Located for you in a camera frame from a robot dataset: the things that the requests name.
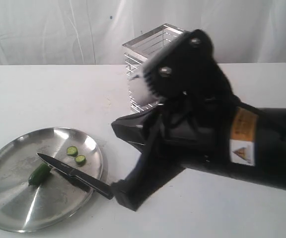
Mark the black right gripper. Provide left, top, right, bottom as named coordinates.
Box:
left=111, top=99, right=232, bottom=211

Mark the black handled serrated knife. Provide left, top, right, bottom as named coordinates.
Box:
left=37, top=153, right=114, bottom=200

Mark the green cucumber piece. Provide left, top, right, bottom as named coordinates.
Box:
left=28, top=163, right=52, bottom=186

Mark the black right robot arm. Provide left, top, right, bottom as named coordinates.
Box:
left=111, top=95, right=286, bottom=211

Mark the round stainless steel plate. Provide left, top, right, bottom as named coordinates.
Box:
left=0, top=127, right=104, bottom=233

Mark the white backdrop curtain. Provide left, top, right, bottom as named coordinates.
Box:
left=0, top=0, right=286, bottom=65

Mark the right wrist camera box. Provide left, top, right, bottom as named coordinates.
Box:
left=142, top=29, right=233, bottom=101

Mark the chrome wire utensil basket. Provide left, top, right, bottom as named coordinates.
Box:
left=123, top=23, right=186, bottom=113

